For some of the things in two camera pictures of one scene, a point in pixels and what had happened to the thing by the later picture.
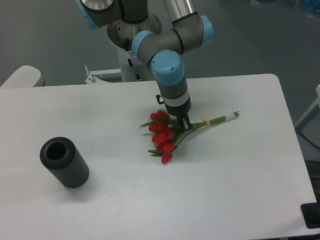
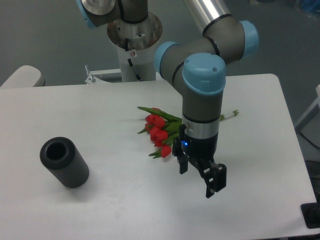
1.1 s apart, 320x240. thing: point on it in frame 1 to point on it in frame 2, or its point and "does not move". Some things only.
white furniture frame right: [300, 124] does not move
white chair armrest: [25, 76] does not move
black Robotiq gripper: [180, 111] to [201, 152]
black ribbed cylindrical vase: [60, 156] does not move
